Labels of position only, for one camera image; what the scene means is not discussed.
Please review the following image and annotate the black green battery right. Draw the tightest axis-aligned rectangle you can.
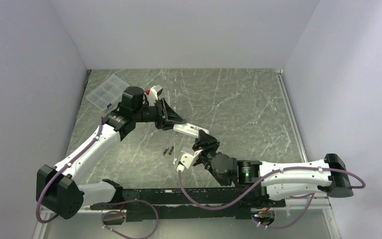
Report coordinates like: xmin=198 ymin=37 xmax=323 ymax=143
xmin=168 ymin=146 xmax=174 ymax=155

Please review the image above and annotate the clear plastic compartment box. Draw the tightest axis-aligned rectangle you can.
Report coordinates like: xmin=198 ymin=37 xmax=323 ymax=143
xmin=86 ymin=74 xmax=130 ymax=111

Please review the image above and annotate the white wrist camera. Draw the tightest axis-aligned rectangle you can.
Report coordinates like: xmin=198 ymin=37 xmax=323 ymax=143
xmin=176 ymin=147 xmax=203 ymax=172
xmin=145 ymin=85 xmax=163 ymax=106

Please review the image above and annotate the aluminium rail right edge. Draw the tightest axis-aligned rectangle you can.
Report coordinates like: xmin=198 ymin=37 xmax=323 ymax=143
xmin=275 ymin=69 xmax=332 ymax=210

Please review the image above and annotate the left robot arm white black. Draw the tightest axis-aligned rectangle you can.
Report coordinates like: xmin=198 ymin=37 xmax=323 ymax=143
xmin=35 ymin=85 xmax=187 ymax=224

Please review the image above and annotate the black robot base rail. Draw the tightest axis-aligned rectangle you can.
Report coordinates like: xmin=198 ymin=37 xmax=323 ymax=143
xmin=90 ymin=187 xmax=287 ymax=222

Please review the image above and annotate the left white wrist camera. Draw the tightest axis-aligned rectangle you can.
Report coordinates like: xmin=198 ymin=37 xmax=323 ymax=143
xmin=145 ymin=85 xmax=163 ymax=106

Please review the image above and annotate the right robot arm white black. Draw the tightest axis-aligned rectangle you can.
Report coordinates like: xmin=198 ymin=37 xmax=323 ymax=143
xmin=192 ymin=129 xmax=354 ymax=207

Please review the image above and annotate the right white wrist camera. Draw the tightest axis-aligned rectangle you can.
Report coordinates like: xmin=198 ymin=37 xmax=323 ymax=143
xmin=176 ymin=147 xmax=203 ymax=172

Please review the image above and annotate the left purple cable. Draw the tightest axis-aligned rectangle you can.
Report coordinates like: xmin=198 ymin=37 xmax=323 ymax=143
xmin=35 ymin=117 xmax=104 ymax=224

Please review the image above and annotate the white remote control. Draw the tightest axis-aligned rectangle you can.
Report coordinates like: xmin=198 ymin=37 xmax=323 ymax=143
xmin=173 ymin=123 xmax=209 ymax=138

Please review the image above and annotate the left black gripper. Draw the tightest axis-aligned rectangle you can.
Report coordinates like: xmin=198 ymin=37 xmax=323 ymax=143
xmin=133 ymin=98 xmax=186 ymax=130

